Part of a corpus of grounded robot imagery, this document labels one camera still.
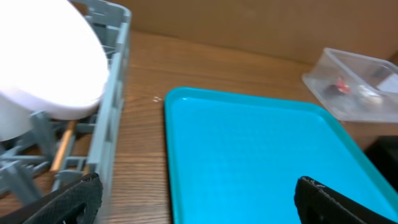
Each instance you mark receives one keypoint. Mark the large white plate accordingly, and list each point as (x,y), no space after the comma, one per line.
(51,59)

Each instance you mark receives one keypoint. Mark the white cup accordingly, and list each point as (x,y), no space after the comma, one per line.
(14,119)

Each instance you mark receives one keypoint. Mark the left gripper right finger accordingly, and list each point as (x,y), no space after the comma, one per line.
(319,204)

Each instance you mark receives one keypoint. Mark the grey plastic dish rack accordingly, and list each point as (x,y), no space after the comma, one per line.
(93,144)

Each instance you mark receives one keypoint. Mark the black plastic tray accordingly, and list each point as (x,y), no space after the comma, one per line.
(383,154)

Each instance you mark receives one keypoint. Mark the clear plastic bin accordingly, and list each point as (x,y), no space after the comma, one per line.
(373,83)

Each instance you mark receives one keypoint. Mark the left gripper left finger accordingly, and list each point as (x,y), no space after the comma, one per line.
(76,202)

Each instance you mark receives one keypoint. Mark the red snack wrapper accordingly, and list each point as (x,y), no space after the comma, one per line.
(338,87)

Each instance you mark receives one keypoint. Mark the teal serving tray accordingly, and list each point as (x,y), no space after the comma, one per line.
(236,158)

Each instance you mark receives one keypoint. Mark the wooden chopstick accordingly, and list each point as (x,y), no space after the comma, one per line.
(61,152)

